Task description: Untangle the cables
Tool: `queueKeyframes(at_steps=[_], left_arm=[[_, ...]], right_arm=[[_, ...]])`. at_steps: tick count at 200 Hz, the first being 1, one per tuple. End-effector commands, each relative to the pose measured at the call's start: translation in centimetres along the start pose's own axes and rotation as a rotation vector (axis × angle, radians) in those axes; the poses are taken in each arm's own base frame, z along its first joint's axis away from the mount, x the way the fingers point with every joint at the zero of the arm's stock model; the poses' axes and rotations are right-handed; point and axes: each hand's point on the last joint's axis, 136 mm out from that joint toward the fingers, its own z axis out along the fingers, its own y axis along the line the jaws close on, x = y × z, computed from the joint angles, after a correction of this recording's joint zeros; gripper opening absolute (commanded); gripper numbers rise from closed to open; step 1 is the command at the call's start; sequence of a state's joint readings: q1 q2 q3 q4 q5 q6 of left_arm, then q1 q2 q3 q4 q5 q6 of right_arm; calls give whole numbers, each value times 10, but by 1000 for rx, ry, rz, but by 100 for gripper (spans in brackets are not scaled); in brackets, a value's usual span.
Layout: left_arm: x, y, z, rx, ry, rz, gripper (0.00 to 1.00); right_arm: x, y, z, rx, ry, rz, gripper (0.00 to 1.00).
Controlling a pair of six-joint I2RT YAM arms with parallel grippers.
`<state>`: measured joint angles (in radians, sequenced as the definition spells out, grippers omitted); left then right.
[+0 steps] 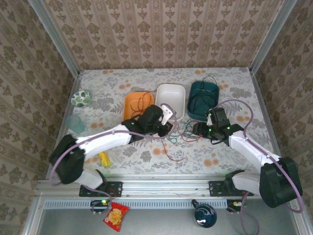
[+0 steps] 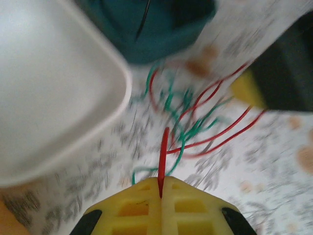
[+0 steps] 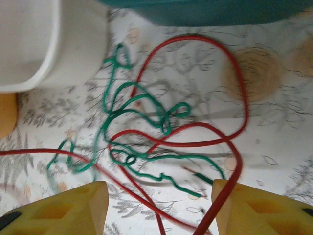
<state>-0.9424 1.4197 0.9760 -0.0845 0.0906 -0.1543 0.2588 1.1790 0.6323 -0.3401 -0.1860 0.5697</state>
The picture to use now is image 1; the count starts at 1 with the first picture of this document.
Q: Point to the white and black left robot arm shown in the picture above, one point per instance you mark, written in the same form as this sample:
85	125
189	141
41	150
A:
105	142

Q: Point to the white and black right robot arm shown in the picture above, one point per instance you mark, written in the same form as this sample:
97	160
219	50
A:
247	149

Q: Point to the orange plastic bin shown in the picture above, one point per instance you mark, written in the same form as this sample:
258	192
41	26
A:
135	102

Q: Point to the floral tablecloth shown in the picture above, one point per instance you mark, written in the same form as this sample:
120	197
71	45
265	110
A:
207	156

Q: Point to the white plastic bin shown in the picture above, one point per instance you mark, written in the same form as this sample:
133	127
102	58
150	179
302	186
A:
171	98

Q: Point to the dark green plastic bin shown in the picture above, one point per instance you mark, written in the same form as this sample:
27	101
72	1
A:
203	102

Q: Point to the yellow banana toy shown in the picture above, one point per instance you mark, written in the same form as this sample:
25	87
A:
105	159

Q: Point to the green patterned ball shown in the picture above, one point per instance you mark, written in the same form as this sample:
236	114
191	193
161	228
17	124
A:
81	98

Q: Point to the translucent green cup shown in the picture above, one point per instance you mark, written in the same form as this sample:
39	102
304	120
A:
75	124

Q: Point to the dark blue round kettle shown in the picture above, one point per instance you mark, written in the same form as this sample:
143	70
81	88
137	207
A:
205	215

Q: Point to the red snack bag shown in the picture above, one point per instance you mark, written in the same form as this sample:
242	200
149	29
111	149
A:
116	216

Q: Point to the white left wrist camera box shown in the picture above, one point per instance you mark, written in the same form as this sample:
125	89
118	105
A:
167	113

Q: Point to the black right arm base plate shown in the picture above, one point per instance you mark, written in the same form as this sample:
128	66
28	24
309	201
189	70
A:
216	188

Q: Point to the aluminium front frame rail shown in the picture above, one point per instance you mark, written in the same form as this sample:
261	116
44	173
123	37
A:
166	186

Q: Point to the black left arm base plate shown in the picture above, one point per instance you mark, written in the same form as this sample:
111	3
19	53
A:
115	189

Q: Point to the aluminium frame post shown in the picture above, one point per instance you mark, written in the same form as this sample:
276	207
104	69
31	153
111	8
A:
271	36
53	36

